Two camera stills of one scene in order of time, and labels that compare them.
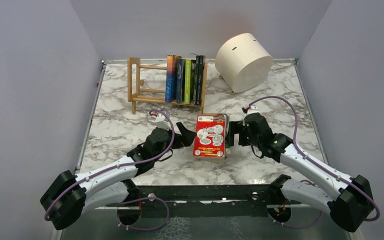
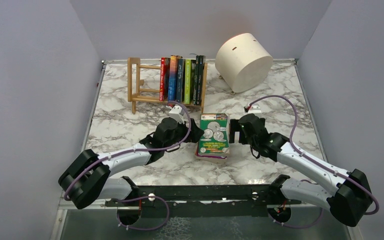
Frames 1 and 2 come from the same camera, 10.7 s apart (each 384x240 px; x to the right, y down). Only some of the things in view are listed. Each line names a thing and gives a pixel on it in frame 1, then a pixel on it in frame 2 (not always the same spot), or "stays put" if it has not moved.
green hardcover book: [196, 69] stays put
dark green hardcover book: [200, 64] stays put
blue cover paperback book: [171, 78] stays put
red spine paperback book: [210, 135] → [164, 78]
